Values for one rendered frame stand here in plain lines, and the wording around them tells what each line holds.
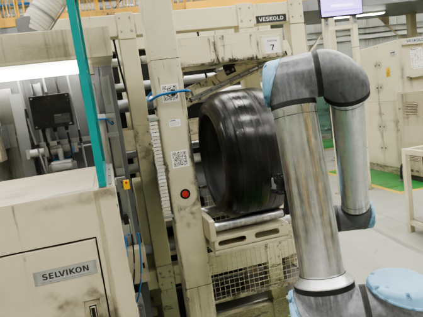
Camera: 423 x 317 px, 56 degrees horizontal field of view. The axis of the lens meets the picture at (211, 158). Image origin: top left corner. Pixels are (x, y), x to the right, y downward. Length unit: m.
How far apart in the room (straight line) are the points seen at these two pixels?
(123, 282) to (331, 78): 0.73
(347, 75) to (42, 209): 0.80
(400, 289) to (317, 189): 0.29
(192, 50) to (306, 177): 1.23
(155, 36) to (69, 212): 0.97
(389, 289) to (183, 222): 1.03
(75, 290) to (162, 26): 1.14
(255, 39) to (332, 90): 1.19
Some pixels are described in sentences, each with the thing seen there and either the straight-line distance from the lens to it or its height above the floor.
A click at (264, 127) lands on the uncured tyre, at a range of 1.68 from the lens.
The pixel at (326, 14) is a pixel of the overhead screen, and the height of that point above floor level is 2.37.
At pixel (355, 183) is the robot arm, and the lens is 1.27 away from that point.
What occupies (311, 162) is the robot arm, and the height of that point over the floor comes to 1.26.
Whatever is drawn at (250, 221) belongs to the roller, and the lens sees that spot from 1.83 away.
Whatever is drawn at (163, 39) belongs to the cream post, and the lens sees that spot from 1.79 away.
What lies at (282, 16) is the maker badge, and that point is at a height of 1.90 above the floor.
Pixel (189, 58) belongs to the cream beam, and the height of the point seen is 1.68.
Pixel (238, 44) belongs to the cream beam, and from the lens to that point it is 2.15.
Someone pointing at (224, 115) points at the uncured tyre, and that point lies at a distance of 1.69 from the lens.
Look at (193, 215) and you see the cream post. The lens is 1.83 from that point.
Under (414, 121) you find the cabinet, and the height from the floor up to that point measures 0.84.
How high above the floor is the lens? 1.43
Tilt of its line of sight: 7 degrees down
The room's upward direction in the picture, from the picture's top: 8 degrees counter-clockwise
